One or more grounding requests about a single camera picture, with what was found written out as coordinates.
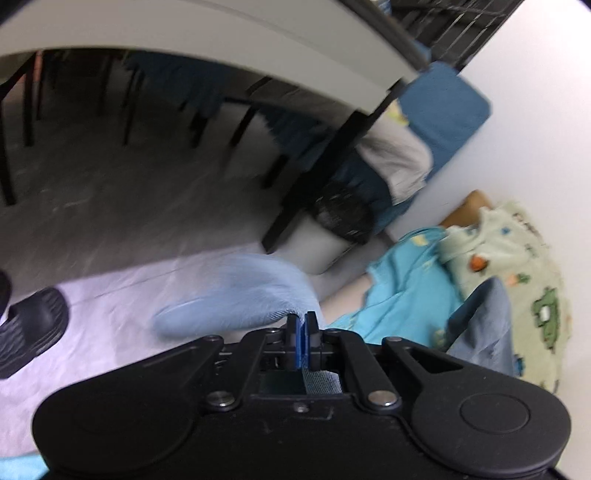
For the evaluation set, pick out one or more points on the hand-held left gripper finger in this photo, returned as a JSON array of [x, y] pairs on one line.
[[308, 345], [299, 345]]

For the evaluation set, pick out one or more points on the black slipper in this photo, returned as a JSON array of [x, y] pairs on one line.
[[32, 332], [3, 295]]

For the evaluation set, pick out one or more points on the yellow soft item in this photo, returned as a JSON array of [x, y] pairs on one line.
[[397, 113]]

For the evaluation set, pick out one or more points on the black chair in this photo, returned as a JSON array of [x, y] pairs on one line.
[[28, 101], [286, 129], [175, 78]]

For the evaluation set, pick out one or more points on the beige cloth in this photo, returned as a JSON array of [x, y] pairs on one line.
[[392, 159]]

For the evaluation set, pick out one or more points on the white table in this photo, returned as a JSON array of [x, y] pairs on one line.
[[231, 32]]

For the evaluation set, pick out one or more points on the black grid rack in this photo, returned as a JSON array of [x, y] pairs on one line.
[[443, 27]]

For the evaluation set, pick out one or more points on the green printed fleece blanket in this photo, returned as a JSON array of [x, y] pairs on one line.
[[521, 277]]

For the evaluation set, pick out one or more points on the brown board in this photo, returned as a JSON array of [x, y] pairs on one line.
[[466, 207]]

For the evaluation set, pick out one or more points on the white trash bin black liner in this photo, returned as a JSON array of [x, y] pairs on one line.
[[323, 235]]

